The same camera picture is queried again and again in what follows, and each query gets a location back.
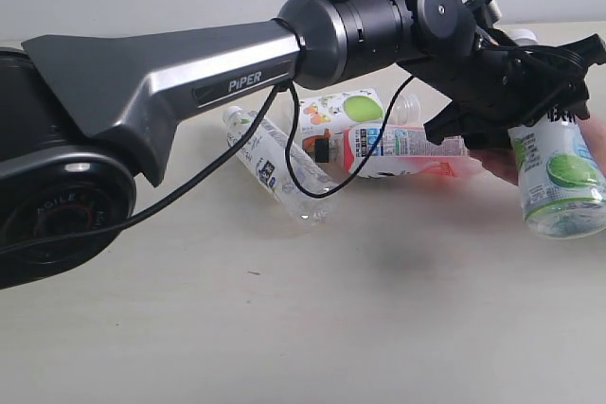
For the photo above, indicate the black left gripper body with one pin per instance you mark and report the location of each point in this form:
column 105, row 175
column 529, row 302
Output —
column 507, row 78

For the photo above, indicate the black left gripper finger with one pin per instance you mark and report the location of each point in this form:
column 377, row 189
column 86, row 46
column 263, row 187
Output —
column 480, row 132
column 453, row 120

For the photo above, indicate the pink red label bottle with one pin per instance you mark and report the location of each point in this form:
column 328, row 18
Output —
column 370, row 151

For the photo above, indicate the green lime label bottle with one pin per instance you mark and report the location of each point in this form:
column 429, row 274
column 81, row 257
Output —
column 562, row 189

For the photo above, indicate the bottle with green apple label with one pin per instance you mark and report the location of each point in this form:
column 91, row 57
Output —
column 326, row 115

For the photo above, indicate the clear white label water bottle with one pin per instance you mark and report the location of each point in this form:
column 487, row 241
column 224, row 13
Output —
column 264, row 157

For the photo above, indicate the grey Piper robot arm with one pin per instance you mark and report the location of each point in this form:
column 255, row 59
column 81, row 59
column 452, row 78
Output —
column 81, row 117

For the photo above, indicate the person's open bare hand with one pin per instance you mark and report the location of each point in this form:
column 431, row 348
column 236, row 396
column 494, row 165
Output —
column 501, row 162

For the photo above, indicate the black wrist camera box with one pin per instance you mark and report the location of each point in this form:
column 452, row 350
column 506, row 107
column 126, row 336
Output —
column 479, row 17

